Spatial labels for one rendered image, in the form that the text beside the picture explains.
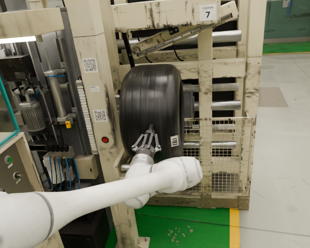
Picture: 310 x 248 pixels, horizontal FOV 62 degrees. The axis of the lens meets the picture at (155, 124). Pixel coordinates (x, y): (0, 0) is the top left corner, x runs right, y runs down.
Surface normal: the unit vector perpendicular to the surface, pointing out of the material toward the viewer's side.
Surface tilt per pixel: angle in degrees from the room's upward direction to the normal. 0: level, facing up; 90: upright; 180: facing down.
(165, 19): 90
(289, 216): 0
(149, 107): 58
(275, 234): 0
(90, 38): 90
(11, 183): 90
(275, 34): 90
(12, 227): 71
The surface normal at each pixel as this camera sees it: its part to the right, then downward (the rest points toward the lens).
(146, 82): -0.15, -0.53
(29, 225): 0.90, -0.19
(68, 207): 0.93, -0.31
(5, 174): 0.98, -0.02
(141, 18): -0.15, 0.44
